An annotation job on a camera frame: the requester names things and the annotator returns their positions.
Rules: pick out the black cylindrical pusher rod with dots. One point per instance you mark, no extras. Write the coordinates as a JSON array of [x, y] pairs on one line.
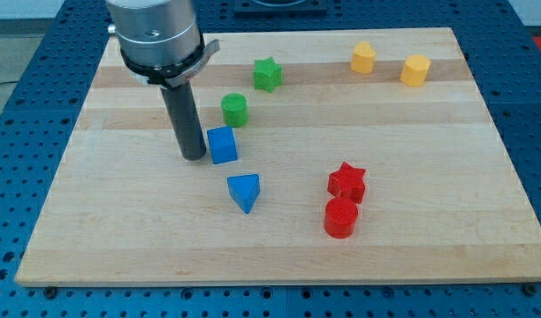
[[180, 105]]

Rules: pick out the blue triangle block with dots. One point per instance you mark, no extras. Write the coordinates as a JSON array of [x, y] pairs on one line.
[[244, 190]]

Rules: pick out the wooden board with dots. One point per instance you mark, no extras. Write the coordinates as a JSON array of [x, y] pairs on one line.
[[443, 203]]

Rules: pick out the green cylinder block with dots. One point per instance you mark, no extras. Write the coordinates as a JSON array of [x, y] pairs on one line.
[[235, 110]]

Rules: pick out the blue cube block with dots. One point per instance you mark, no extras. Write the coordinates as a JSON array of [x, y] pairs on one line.
[[222, 145]]

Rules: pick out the green star block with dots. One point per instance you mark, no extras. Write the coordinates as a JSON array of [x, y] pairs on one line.
[[267, 74]]

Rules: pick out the red star block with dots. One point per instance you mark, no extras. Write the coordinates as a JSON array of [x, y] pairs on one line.
[[347, 182]]

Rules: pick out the yellow heart block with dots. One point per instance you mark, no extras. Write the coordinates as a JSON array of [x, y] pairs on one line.
[[363, 59]]

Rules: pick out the red cylinder block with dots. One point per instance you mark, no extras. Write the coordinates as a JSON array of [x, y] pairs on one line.
[[340, 217]]

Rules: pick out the yellow hexagon block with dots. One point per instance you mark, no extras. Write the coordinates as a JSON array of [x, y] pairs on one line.
[[415, 70]]

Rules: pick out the dark blue base plate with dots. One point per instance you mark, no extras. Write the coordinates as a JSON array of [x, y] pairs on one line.
[[258, 7]]

